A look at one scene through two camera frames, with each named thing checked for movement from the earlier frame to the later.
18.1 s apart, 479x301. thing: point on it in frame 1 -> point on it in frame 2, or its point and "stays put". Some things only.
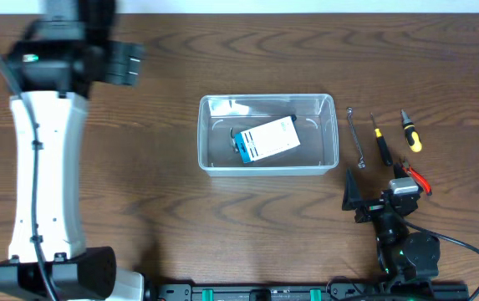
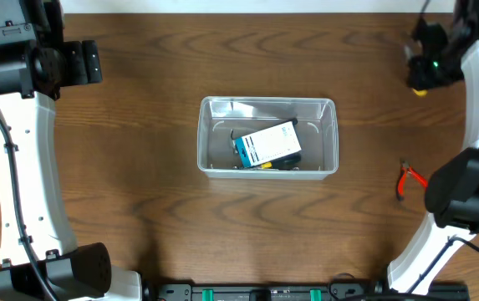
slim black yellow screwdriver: [385, 154] -> [286, 162]
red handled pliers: [424, 183] stays put
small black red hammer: [234, 141] -> [295, 122]
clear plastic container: [316, 116] stays put
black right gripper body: [369, 211] -> [436, 68]
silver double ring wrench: [362, 163] -> [293, 169]
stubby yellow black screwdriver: [411, 135] -> [420, 93]
